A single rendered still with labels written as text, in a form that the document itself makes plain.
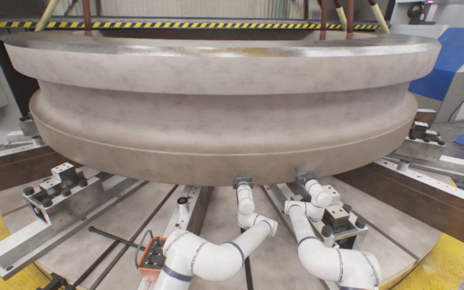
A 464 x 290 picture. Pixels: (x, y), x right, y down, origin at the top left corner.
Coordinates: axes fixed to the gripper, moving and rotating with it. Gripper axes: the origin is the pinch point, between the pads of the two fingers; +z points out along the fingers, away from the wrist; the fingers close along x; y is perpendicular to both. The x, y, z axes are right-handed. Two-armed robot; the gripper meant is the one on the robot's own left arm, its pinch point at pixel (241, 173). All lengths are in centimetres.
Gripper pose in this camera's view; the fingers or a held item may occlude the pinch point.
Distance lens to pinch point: 160.2
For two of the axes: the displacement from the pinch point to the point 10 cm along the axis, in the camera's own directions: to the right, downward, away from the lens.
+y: 0.1, -8.8, -4.7
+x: -10.0, 0.2, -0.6
